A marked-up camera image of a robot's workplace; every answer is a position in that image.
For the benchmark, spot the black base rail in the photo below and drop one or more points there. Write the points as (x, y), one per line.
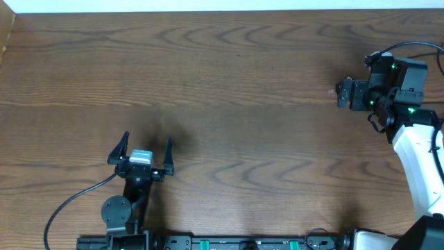
(316, 239)

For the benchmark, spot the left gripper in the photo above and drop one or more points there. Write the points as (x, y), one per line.
(139, 170)

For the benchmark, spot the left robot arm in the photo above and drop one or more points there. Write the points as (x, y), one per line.
(124, 214)

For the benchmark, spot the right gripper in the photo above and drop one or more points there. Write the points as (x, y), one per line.
(358, 94)

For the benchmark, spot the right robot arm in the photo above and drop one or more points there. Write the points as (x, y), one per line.
(393, 96)

